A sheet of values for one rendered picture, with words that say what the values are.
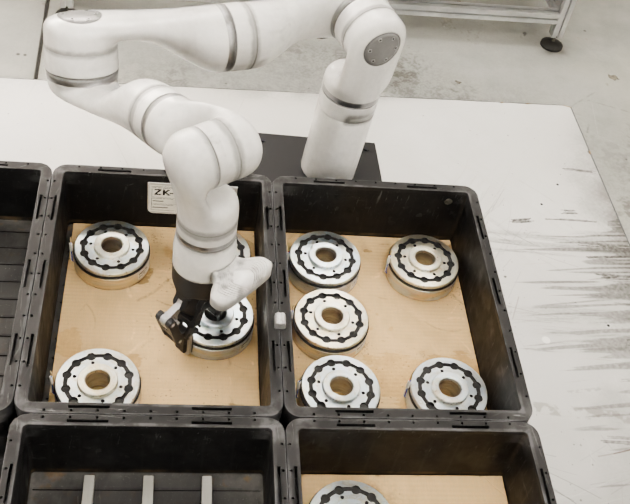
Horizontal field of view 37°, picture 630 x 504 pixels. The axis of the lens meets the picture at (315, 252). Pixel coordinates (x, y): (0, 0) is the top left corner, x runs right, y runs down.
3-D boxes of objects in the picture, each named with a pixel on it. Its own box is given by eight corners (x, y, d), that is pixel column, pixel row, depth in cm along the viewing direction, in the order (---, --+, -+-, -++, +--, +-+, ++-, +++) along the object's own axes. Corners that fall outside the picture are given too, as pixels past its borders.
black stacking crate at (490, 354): (264, 233, 143) (272, 178, 135) (454, 242, 147) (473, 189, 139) (274, 468, 117) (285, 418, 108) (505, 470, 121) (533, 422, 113)
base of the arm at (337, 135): (301, 144, 162) (321, 66, 149) (354, 153, 163) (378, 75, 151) (300, 183, 156) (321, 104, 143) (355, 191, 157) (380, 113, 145)
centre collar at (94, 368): (78, 365, 117) (78, 362, 116) (119, 365, 117) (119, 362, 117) (75, 399, 113) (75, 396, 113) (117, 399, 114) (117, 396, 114)
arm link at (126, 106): (133, 170, 107) (131, 100, 103) (36, 91, 125) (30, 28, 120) (202, 153, 112) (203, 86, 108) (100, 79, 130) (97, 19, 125)
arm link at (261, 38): (215, -12, 129) (241, 31, 124) (385, -24, 140) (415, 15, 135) (206, 42, 135) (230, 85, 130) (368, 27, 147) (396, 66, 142)
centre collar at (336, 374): (320, 371, 121) (321, 368, 121) (358, 372, 122) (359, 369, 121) (322, 404, 118) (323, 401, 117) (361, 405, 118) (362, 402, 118)
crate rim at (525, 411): (270, 187, 136) (271, 174, 134) (471, 197, 140) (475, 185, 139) (282, 428, 109) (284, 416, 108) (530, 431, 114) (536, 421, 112)
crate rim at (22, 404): (55, 175, 132) (54, 163, 130) (269, 187, 136) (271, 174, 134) (13, 424, 105) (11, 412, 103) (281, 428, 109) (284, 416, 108)
